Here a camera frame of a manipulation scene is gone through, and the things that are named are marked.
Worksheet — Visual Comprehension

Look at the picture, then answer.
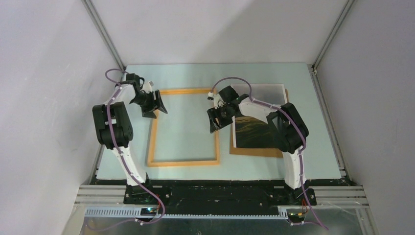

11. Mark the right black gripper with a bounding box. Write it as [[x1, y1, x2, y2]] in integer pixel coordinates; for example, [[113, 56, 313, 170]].
[[207, 104, 235, 134]]

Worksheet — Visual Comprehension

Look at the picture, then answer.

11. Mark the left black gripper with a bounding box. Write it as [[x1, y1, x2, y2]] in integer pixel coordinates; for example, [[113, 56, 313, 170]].
[[131, 90, 167, 119]]

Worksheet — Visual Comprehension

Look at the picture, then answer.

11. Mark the orange wooden picture frame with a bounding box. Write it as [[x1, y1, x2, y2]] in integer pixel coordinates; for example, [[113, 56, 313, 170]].
[[147, 88, 221, 167]]

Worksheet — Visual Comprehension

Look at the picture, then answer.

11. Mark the landscape photo print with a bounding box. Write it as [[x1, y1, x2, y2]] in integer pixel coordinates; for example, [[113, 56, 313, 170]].
[[231, 83, 288, 149]]

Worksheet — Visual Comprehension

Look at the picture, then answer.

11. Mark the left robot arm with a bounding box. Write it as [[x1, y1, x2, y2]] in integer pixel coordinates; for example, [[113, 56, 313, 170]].
[[92, 73, 168, 204]]

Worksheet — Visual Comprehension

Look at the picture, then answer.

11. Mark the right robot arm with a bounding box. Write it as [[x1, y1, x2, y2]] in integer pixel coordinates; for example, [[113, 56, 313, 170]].
[[207, 86, 309, 205]]

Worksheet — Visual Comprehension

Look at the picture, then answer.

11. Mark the brown backing board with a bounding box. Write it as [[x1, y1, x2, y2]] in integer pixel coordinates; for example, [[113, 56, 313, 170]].
[[229, 89, 289, 159]]

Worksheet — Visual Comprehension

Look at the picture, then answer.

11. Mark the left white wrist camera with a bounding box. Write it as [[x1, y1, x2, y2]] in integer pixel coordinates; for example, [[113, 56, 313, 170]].
[[142, 81, 154, 93]]

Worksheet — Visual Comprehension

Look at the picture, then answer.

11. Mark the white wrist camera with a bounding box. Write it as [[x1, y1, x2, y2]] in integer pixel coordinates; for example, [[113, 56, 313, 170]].
[[142, 81, 154, 93], [207, 92, 221, 109]]

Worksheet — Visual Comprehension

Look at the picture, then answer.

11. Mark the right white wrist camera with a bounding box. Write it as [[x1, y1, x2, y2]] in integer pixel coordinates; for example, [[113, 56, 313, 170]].
[[207, 92, 221, 109]]

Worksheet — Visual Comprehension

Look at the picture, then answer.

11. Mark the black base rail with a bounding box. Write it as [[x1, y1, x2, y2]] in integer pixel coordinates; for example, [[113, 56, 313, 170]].
[[78, 178, 354, 217]]

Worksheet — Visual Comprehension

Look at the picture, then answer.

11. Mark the aluminium frame front rail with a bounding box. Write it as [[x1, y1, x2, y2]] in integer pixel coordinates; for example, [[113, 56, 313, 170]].
[[63, 180, 378, 235]]

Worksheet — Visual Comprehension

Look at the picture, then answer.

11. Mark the left aluminium corner post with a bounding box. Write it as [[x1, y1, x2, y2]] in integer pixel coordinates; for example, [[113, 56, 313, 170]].
[[81, 0, 126, 69]]

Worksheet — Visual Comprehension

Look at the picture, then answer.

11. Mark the aluminium corner post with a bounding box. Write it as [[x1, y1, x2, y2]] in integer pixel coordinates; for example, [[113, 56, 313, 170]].
[[81, 0, 126, 69], [311, 0, 356, 71]]

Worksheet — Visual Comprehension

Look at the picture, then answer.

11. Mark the right aluminium corner post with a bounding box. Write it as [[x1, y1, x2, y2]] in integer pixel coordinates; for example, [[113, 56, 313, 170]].
[[311, 0, 356, 71]]

